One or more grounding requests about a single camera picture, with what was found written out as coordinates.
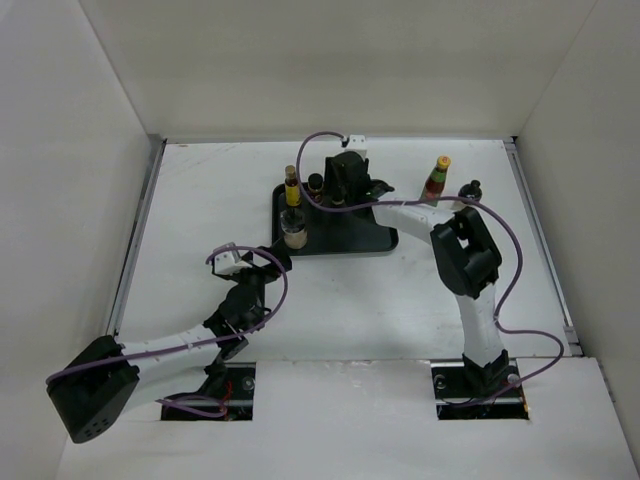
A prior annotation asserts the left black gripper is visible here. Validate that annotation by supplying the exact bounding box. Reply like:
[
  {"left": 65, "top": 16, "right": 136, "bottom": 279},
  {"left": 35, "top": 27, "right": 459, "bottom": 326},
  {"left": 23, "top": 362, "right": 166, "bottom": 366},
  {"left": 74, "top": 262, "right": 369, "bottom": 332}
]
[{"left": 226, "top": 239, "right": 289, "bottom": 303}]

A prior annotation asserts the small brown spice jar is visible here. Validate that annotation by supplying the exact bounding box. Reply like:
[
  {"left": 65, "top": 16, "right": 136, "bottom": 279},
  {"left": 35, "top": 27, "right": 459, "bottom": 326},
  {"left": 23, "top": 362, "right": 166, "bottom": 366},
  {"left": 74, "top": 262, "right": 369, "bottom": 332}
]
[{"left": 307, "top": 173, "right": 324, "bottom": 204}]

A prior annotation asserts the white shaker black cap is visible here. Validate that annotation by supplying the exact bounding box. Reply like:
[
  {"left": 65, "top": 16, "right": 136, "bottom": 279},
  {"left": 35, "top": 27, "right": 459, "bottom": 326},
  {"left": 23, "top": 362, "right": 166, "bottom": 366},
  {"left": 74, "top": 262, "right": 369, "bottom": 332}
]
[
  {"left": 280, "top": 207, "right": 308, "bottom": 250},
  {"left": 458, "top": 179, "right": 483, "bottom": 202}
]

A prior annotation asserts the small yellow-label bottle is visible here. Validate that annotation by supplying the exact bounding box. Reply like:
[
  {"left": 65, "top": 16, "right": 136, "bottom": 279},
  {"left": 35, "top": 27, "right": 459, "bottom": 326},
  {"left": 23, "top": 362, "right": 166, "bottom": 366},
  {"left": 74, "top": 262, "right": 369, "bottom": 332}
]
[{"left": 284, "top": 165, "right": 302, "bottom": 208}]

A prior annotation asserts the tall green sauce bottle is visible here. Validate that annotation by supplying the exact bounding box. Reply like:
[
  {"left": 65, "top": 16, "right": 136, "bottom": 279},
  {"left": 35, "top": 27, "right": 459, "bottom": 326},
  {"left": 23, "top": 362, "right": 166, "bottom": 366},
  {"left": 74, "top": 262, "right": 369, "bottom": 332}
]
[{"left": 420, "top": 156, "right": 451, "bottom": 205}]

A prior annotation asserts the small dark spice jar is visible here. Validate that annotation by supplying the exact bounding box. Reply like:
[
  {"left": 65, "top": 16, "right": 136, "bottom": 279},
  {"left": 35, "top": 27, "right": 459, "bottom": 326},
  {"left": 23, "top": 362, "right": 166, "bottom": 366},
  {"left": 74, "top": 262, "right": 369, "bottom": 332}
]
[{"left": 331, "top": 197, "right": 345, "bottom": 208}]

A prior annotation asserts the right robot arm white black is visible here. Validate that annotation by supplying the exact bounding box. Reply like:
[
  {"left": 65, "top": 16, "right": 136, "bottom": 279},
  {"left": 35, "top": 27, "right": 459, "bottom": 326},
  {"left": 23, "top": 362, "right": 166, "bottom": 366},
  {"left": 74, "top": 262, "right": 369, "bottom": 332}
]
[{"left": 324, "top": 151, "right": 508, "bottom": 397}]

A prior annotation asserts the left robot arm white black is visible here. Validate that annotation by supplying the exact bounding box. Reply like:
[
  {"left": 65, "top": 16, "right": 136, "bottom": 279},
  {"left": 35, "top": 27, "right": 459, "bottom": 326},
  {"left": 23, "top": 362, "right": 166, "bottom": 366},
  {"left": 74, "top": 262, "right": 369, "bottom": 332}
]
[{"left": 46, "top": 240, "right": 292, "bottom": 444}]

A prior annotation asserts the black plastic tray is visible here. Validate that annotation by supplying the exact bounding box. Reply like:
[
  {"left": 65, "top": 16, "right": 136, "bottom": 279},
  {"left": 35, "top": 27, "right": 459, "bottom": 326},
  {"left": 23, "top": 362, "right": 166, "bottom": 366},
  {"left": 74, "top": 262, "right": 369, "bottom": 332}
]
[{"left": 271, "top": 183, "right": 399, "bottom": 256}]

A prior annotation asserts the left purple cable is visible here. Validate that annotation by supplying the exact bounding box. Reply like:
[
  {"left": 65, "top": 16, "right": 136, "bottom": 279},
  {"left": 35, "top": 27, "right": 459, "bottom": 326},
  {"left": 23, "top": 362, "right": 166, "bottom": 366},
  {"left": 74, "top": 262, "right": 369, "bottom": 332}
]
[{"left": 45, "top": 244, "right": 290, "bottom": 417}]

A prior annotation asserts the purple cable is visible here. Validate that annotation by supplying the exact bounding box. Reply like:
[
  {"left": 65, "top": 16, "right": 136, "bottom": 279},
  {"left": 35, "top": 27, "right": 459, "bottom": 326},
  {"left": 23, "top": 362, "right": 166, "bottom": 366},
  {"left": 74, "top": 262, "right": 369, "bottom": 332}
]
[
  {"left": 296, "top": 130, "right": 566, "bottom": 407},
  {"left": 45, "top": 244, "right": 290, "bottom": 417}
]

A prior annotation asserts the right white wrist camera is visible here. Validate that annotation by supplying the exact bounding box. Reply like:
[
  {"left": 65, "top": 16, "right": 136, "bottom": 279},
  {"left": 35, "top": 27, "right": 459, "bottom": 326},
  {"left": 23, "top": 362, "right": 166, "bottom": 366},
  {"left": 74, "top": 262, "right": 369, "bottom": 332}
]
[{"left": 341, "top": 134, "right": 368, "bottom": 159}]

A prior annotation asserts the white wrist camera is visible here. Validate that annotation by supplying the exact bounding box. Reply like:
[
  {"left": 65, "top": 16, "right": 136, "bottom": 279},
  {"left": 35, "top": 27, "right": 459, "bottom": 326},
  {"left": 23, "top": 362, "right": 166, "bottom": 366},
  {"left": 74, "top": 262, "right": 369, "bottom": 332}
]
[
  {"left": 206, "top": 242, "right": 251, "bottom": 276},
  {"left": 341, "top": 134, "right": 368, "bottom": 159}
]

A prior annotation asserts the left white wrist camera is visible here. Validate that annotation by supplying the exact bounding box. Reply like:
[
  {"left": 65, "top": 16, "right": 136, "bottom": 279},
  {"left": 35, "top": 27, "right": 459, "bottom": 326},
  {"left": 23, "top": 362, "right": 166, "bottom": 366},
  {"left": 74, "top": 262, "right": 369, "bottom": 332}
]
[{"left": 206, "top": 242, "right": 251, "bottom": 276}]

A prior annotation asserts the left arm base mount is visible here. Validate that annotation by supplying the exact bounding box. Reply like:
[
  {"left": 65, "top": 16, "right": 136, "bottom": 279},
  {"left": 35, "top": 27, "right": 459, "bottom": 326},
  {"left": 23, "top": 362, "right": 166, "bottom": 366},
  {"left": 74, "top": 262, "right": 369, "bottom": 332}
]
[{"left": 160, "top": 363, "right": 257, "bottom": 422}]

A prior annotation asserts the left aluminium table rail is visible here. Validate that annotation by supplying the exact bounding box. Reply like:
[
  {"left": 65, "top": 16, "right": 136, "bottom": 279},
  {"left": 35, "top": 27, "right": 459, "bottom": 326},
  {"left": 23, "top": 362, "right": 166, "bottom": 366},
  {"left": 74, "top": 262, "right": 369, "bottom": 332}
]
[{"left": 103, "top": 134, "right": 167, "bottom": 337}]

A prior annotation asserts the aluminium table rail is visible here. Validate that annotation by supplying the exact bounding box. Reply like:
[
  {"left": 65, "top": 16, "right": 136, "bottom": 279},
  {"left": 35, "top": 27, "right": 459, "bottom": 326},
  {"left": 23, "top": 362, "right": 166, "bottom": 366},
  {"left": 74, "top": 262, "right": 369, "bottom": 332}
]
[
  {"left": 103, "top": 134, "right": 167, "bottom": 337},
  {"left": 503, "top": 137, "right": 584, "bottom": 357}
]

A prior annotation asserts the right aluminium table rail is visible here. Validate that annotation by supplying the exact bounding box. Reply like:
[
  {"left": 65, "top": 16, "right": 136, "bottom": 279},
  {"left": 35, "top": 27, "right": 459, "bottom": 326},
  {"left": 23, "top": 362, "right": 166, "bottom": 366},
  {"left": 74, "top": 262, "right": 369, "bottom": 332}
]
[{"left": 503, "top": 137, "right": 584, "bottom": 357}]

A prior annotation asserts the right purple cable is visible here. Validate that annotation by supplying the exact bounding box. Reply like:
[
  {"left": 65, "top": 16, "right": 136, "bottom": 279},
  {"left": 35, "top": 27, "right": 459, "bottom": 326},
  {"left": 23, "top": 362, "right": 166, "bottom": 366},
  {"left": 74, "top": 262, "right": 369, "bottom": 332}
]
[{"left": 296, "top": 130, "right": 566, "bottom": 407}]

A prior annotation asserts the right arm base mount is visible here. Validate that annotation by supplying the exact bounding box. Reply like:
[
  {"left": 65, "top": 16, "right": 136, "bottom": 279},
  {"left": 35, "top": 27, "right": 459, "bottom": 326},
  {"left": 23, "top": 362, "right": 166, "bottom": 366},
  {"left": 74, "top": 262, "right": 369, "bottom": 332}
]
[{"left": 431, "top": 361, "right": 529, "bottom": 421}]

